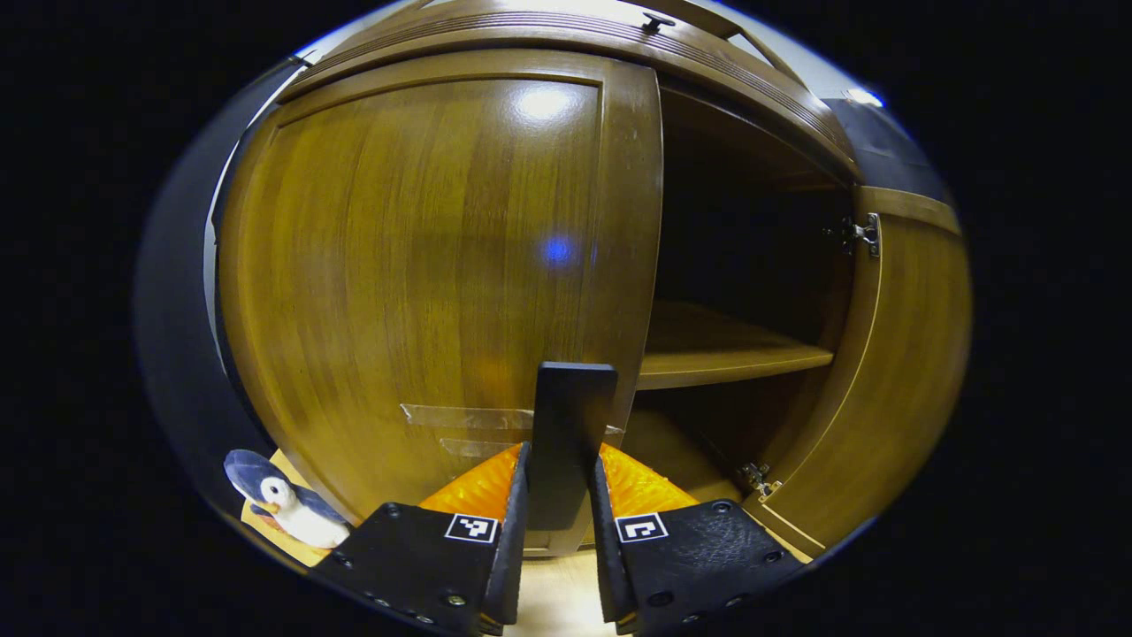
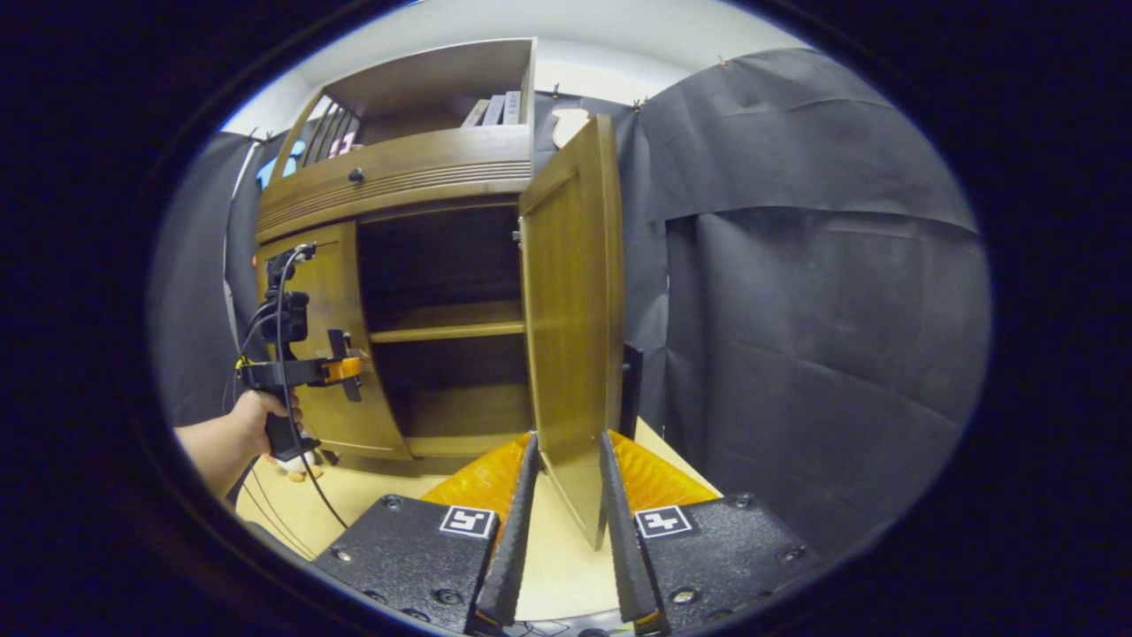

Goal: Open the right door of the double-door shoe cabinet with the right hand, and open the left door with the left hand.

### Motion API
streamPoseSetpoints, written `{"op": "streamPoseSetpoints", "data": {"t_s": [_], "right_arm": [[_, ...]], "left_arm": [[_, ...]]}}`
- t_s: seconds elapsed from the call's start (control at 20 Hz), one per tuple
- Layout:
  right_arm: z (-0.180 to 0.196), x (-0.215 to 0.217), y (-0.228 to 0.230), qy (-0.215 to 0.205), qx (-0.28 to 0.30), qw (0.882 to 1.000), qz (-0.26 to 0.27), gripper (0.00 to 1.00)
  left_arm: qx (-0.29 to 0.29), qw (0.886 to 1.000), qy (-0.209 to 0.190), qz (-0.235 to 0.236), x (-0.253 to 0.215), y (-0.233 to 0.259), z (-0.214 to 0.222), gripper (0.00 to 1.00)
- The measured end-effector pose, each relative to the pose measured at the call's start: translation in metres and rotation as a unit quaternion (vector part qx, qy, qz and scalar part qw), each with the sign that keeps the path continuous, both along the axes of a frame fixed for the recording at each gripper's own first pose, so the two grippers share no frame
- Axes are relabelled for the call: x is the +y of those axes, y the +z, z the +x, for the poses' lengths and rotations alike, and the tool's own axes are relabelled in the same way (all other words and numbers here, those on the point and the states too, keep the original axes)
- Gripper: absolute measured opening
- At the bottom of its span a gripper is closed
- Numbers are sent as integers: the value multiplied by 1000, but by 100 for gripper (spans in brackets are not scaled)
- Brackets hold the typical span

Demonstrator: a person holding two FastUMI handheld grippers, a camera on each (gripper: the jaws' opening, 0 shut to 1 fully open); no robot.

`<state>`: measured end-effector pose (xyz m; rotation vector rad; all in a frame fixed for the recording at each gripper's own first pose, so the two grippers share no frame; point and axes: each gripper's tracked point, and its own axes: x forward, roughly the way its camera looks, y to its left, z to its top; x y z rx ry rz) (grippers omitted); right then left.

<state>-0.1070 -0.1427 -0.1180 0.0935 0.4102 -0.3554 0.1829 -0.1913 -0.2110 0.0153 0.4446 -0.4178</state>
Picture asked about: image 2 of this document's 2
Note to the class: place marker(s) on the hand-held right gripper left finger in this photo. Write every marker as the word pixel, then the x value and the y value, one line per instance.
pixel 513 548

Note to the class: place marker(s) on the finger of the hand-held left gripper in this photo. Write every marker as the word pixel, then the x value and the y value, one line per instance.
pixel 343 370

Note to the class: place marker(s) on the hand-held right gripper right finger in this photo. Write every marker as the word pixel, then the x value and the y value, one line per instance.
pixel 623 548

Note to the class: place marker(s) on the wooden cabinet door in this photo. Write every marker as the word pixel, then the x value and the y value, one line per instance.
pixel 570 310
pixel 340 274

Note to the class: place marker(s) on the wooden double-door shoe cabinet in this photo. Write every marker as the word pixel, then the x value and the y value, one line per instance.
pixel 442 84

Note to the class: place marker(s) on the wooden inner cabinet shelf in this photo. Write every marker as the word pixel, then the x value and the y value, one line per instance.
pixel 442 323

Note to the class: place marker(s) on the wooden cabinet drawer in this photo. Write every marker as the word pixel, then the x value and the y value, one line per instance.
pixel 424 164

